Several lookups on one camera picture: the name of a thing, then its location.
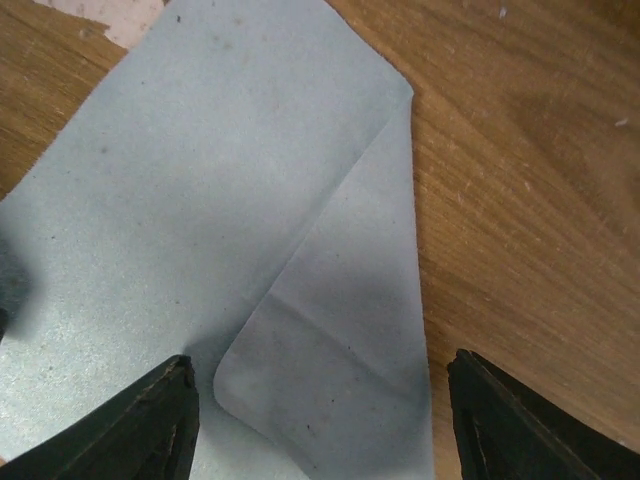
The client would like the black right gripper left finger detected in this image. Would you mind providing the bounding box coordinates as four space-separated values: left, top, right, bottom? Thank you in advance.
1 355 200 479

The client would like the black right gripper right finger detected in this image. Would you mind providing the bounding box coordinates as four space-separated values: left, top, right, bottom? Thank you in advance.
447 349 639 479

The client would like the light blue cleaning cloth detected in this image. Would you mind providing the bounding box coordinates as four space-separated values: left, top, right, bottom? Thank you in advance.
1 1 434 479

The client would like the pink glasses case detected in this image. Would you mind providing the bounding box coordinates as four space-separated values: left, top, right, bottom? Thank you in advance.
36 0 168 50

